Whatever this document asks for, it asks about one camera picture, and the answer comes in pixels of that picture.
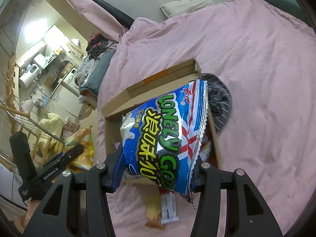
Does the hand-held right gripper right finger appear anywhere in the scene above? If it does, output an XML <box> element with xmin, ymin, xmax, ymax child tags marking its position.
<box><xmin>193</xmin><ymin>162</ymin><xmax>284</xmax><ymax>237</ymax></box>

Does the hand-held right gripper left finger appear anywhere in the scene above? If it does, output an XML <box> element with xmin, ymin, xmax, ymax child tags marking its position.
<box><xmin>23</xmin><ymin>143</ymin><xmax>124</xmax><ymax>237</ymax></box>

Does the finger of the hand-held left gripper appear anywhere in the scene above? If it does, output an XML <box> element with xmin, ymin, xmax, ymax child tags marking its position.
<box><xmin>9</xmin><ymin>132</ymin><xmax>34</xmax><ymax>181</ymax></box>
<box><xmin>53</xmin><ymin>144</ymin><xmax>85</xmax><ymax>169</ymax></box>

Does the yellow orange snack bag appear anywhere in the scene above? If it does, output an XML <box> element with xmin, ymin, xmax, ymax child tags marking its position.
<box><xmin>64</xmin><ymin>127</ymin><xmax>95</xmax><ymax>171</ymax></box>

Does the blue green snack bag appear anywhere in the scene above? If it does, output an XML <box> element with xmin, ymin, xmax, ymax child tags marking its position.
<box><xmin>120</xmin><ymin>79</ymin><xmax>213</xmax><ymax>209</ymax></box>

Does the brown cardboard box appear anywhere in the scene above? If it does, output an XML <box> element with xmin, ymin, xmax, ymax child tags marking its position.
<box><xmin>97</xmin><ymin>58</ymin><xmax>223</xmax><ymax>185</ymax></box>

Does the person's left forearm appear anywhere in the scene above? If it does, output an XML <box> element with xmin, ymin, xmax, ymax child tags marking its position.
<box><xmin>26</xmin><ymin>199</ymin><xmax>42</xmax><ymax>226</ymax></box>

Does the yellow cloth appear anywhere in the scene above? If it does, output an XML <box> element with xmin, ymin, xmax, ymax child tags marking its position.
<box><xmin>37</xmin><ymin>113</ymin><xmax>65</xmax><ymax>151</ymax></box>

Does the white blue snack bar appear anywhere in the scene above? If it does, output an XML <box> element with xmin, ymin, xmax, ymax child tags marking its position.
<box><xmin>160</xmin><ymin>192</ymin><xmax>180</xmax><ymax>224</ymax></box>

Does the white cabinet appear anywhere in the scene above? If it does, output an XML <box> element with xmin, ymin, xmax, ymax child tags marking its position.
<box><xmin>49</xmin><ymin>86</ymin><xmax>85</xmax><ymax>119</ymax></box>

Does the orange snack packet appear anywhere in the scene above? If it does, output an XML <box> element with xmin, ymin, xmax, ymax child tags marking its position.
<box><xmin>145</xmin><ymin>190</ymin><xmax>164</xmax><ymax>229</ymax></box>

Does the white washing machine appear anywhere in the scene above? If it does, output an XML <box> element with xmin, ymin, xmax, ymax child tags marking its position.
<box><xmin>66</xmin><ymin>69</ymin><xmax>82</xmax><ymax>92</ymax></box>

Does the white water heater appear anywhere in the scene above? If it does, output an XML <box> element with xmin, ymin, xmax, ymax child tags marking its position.
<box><xmin>19</xmin><ymin>64</ymin><xmax>40</xmax><ymax>87</ymax></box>

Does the grey striped cloth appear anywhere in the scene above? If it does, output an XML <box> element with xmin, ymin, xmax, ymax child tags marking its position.
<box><xmin>200</xmin><ymin>73</ymin><xmax>233</xmax><ymax>132</ymax></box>

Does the pile of dark clothes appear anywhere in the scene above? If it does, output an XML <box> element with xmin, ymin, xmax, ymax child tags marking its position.
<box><xmin>79</xmin><ymin>32</ymin><xmax>119</xmax><ymax>100</ymax></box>

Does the pink blanket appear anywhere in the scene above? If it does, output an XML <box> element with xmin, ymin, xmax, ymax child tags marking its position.
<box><xmin>53</xmin><ymin>0</ymin><xmax>316</xmax><ymax>237</ymax></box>

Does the white folded towel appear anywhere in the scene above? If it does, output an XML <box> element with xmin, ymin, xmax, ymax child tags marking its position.
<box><xmin>160</xmin><ymin>0</ymin><xmax>216</xmax><ymax>18</ymax></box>

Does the black bed frame bar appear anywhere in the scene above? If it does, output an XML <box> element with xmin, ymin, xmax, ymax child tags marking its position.
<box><xmin>62</xmin><ymin>0</ymin><xmax>135</xmax><ymax>28</ymax></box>

